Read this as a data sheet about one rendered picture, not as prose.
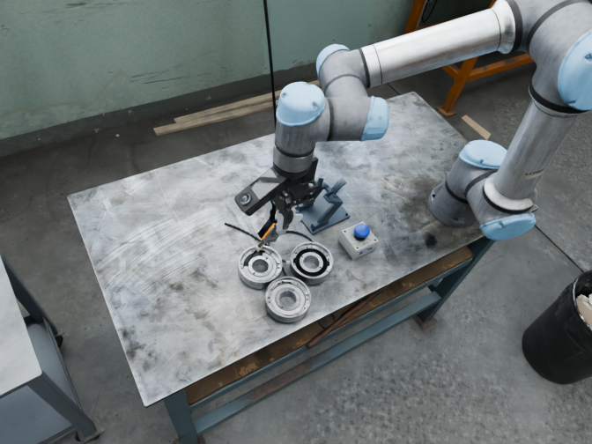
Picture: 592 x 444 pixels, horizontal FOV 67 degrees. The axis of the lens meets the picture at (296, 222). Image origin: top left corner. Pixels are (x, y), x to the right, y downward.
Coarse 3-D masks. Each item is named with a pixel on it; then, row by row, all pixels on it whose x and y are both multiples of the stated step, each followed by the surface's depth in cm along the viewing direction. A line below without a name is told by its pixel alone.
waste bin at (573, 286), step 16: (576, 288) 173; (560, 304) 169; (576, 304) 160; (544, 320) 179; (560, 320) 167; (576, 320) 159; (528, 336) 190; (544, 336) 177; (560, 336) 168; (576, 336) 161; (528, 352) 189; (544, 352) 179; (560, 352) 171; (576, 352) 165; (544, 368) 183; (560, 368) 176; (576, 368) 171
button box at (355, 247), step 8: (344, 232) 114; (352, 232) 115; (344, 240) 115; (352, 240) 113; (360, 240) 113; (368, 240) 114; (376, 240) 114; (344, 248) 116; (352, 248) 113; (360, 248) 112; (368, 248) 114; (352, 256) 114; (360, 256) 116
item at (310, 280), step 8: (296, 248) 110; (304, 248) 112; (320, 248) 112; (304, 256) 110; (312, 256) 111; (320, 256) 111; (328, 256) 111; (320, 264) 109; (296, 272) 106; (328, 272) 107; (304, 280) 107; (312, 280) 106; (320, 280) 107
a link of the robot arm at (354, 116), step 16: (336, 80) 80; (352, 80) 80; (336, 96) 78; (352, 96) 77; (336, 112) 74; (352, 112) 75; (368, 112) 75; (384, 112) 76; (336, 128) 75; (352, 128) 76; (368, 128) 76; (384, 128) 77
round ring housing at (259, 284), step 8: (248, 248) 108; (264, 248) 110; (272, 248) 109; (240, 256) 107; (256, 256) 109; (264, 256) 109; (272, 256) 109; (280, 256) 108; (240, 264) 107; (248, 264) 107; (256, 264) 110; (264, 264) 110; (280, 264) 108; (240, 272) 104; (256, 272) 106; (264, 272) 106; (280, 272) 106; (248, 280) 104; (264, 280) 105; (272, 280) 104
